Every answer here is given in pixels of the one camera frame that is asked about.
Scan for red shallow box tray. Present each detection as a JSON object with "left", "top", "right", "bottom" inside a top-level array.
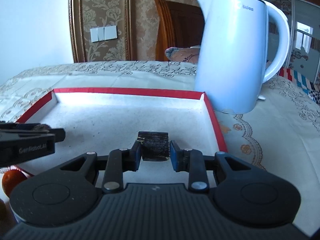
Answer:
[{"left": 19, "top": 88, "right": 227, "bottom": 175}]

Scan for dark sugarcane piece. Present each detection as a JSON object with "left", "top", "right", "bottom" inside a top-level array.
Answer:
[{"left": 137, "top": 131, "right": 170, "bottom": 161}]

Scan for gilded wall moulding frame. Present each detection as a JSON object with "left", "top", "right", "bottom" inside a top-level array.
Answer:
[{"left": 68, "top": 0, "right": 136, "bottom": 62}]

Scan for small orange tangerine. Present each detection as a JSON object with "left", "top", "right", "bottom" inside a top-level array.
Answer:
[{"left": 2, "top": 169, "right": 27, "bottom": 197}]

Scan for striped colourful bedding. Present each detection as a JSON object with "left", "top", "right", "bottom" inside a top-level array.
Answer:
[{"left": 278, "top": 67, "right": 319, "bottom": 105}]

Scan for sliding wardrobe doors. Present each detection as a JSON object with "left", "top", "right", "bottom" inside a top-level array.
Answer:
[{"left": 265, "top": 0, "right": 319, "bottom": 83}]

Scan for white embroidered tablecloth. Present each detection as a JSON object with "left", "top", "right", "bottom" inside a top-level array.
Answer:
[{"left": 1, "top": 61, "right": 319, "bottom": 235}]

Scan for white wall switch panel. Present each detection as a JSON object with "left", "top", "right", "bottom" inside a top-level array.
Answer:
[{"left": 90, "top": 25, "right": 118, "bottom": 42}]

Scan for wooden bed headboard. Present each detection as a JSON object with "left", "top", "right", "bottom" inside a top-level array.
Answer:
[{"left": 155, "top": 0, "right": 204, "bottom": 61}]

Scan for white electric kettle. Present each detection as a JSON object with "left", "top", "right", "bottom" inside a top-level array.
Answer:
[{"left": 195, "top": 0, "right": 290, "bottom": 114}]

